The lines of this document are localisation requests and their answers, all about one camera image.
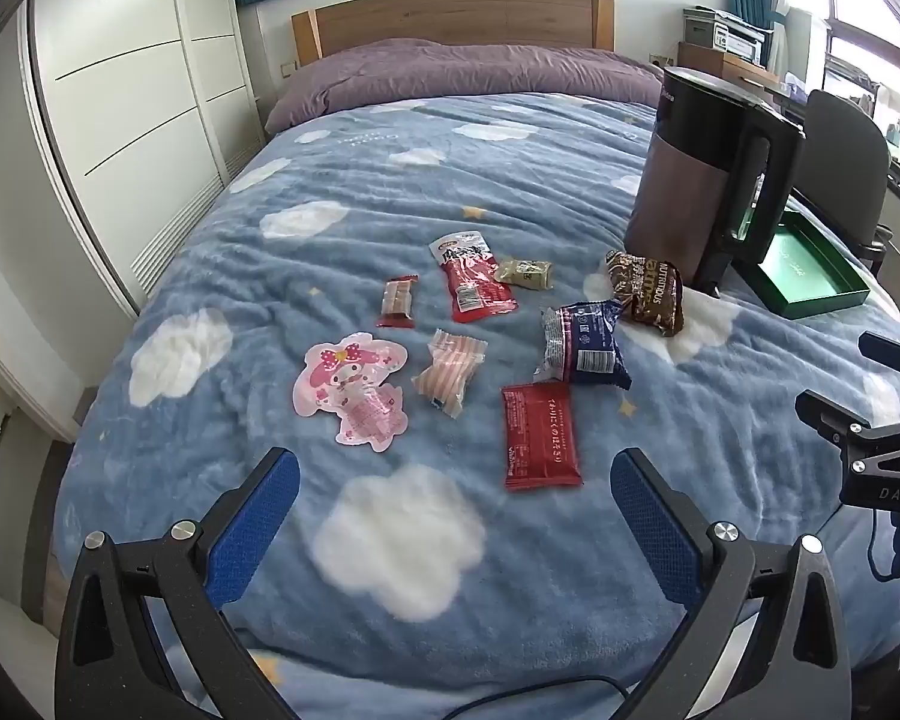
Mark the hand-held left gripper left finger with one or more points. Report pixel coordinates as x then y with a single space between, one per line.
255 532

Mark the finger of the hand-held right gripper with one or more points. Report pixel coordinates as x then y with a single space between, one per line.
832 416
896 356

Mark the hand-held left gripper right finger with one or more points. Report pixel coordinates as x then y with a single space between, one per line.
652 532

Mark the green tray box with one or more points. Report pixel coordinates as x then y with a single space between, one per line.
802 262

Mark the red rectangular snack packet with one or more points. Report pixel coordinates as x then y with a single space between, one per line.
540 435

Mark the pink cartoon snack packet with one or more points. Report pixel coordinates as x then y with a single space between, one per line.
345 390

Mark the dark blue snack packet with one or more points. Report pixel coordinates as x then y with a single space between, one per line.
589 345

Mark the brown snack packet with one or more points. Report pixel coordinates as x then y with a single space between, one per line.
649 296

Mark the pink striped snack packet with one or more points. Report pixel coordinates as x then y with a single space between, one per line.
446 375

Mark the small red wafer bar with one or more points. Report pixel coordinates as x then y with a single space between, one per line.
397 300

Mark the small tan candy packet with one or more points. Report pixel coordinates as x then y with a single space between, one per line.
525 274

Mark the red and white snack packet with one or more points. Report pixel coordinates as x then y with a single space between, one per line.
469 281

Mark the grey office chair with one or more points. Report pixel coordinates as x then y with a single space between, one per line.
844 157

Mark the black and rose electric kettle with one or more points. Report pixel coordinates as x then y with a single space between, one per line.
682 187

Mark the wooden nightstand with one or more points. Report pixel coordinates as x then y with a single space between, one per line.
720 64

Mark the grey printer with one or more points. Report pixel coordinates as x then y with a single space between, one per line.
727 37

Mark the blue cloud print blanket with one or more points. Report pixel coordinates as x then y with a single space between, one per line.
420 187

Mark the white wardrobe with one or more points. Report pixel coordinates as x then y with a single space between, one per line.
120 90

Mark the purple pillow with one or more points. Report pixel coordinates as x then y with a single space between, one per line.
457 71

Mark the wooden headboard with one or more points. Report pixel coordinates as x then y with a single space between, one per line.
457 22

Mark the white wall socket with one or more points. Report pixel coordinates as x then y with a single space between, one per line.
660 59

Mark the white wall switch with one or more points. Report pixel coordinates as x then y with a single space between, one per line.
290 68

